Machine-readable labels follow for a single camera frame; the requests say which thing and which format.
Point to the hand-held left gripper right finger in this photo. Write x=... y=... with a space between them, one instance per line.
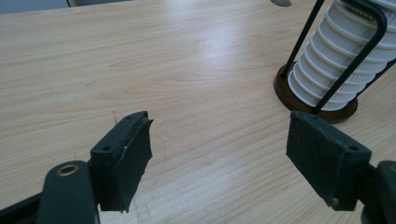
x=323 y=158

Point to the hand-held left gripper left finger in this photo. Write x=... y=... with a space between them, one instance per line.
x=124 y=161

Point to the stack of nested paper cups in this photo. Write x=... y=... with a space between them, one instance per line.
x=336 y=53

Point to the round grey table grommet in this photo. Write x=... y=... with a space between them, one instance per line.
x=280 y=2

